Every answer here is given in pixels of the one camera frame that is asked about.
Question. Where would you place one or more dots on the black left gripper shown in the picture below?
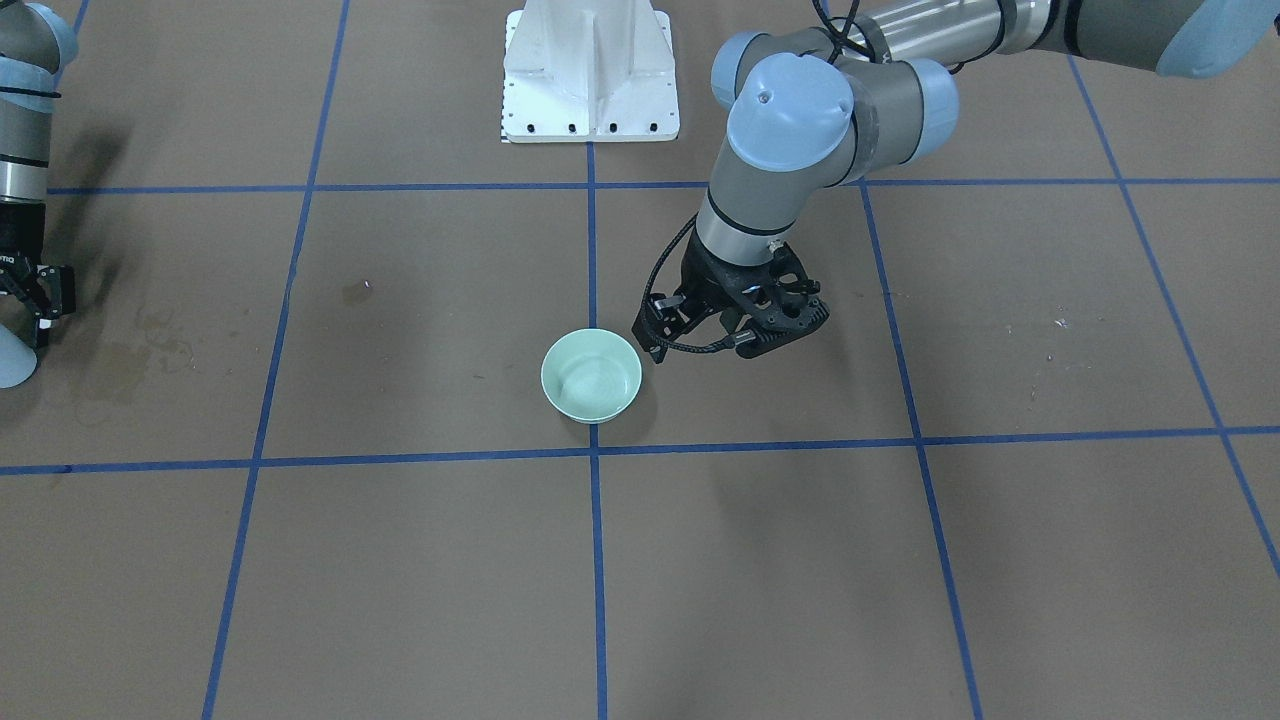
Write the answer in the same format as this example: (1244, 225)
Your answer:
(703, 283)

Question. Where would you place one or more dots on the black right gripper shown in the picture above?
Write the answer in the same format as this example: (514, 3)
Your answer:
(20, 243)

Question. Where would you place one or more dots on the light blue plastic cup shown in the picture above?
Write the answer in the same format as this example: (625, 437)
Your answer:
(18, 361)

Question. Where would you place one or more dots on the green ceramic bowl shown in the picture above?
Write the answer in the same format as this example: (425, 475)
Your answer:
(591, 375)

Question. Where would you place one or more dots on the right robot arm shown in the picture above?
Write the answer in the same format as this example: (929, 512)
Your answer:
(35, 44)

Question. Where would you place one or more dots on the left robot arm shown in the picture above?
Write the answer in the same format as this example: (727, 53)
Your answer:
(867, 91)

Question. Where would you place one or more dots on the brown paper table cover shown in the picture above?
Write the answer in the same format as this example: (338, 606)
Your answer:
(291, 457)

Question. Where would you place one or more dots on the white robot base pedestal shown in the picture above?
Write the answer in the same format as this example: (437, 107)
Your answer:
(589, 72)

